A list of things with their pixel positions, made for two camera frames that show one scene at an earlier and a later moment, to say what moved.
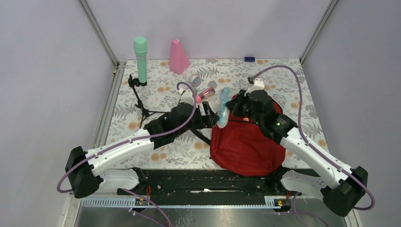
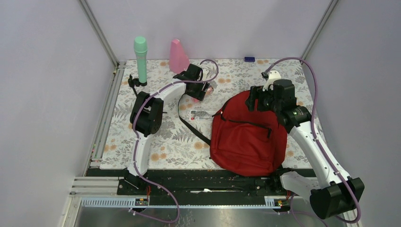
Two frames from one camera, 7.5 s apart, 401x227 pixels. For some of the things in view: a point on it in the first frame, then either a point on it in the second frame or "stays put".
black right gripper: (234, 105) to (256, 92)
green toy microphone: (140, 47) stays put
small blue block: (249, 59) stays put
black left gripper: (209, 120) to (199, 94)
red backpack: (243, 147) stays put
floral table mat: (148, 88) stays put
